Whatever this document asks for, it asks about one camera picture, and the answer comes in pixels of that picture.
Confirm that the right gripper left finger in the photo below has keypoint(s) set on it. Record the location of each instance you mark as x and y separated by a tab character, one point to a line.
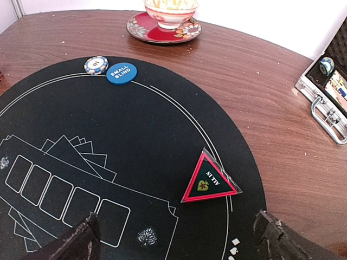
82	241

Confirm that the aluminium poker case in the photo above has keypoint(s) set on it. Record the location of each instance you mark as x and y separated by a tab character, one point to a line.
323	83

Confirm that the triangular all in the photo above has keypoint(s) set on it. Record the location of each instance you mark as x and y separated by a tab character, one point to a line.
209	181

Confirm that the playing card deck in case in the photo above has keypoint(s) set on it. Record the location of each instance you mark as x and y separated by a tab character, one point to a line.
336	87

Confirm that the round black poker mat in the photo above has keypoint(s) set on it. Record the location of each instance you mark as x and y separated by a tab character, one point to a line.
73	143

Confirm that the red floral saucer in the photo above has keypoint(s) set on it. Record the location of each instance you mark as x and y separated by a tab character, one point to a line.
145	28

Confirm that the chip roll in case left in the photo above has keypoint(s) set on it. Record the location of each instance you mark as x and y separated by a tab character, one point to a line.
326	65

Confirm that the blue small blind button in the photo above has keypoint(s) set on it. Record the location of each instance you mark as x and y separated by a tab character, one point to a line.
121	73

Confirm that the blue white poker chip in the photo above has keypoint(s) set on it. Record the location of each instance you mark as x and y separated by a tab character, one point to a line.
96	65

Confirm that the left aluminium frame post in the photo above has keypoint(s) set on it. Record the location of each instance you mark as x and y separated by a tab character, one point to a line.
18	8

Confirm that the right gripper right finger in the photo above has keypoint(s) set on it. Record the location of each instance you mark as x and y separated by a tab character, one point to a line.
277	241

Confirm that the red patterned bowl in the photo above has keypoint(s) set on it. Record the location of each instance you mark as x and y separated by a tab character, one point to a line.
171	14

